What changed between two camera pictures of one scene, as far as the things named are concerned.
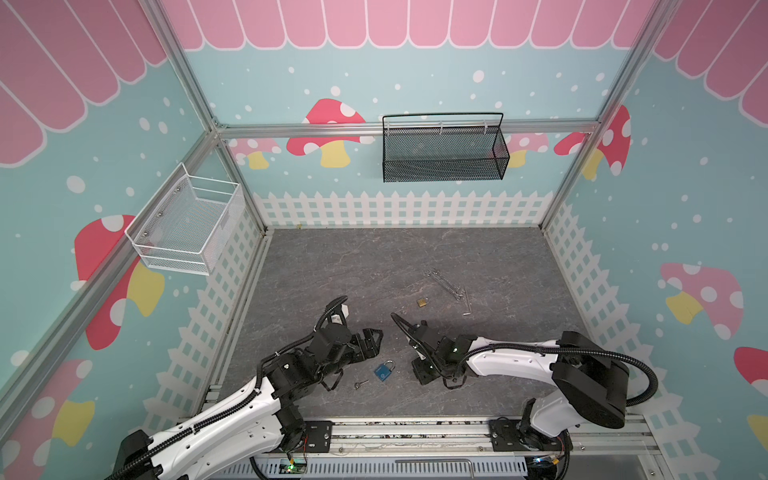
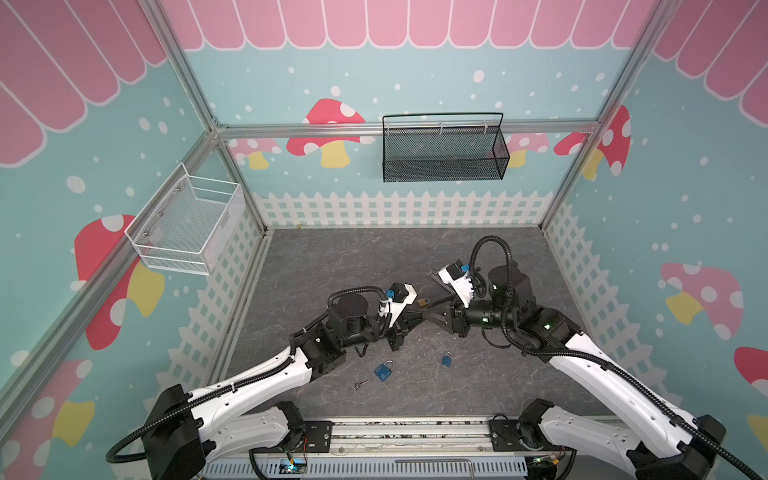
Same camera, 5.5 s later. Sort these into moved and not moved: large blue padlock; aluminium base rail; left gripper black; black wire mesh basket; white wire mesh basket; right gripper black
Moved: right gripper black; left gripper black
Not moved: white wire mesh basket; black wire mesh basket; large blue padlock; aluminium base rail
